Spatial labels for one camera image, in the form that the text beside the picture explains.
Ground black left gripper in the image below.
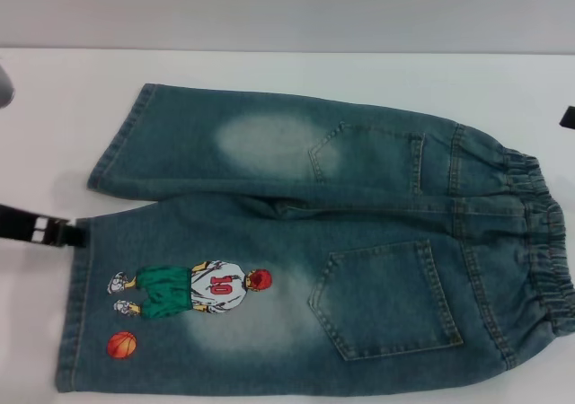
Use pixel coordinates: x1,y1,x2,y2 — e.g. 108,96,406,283
0,203,87,249

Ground blue denim shorts with print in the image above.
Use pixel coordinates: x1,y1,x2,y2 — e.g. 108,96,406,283
54,83,575,400

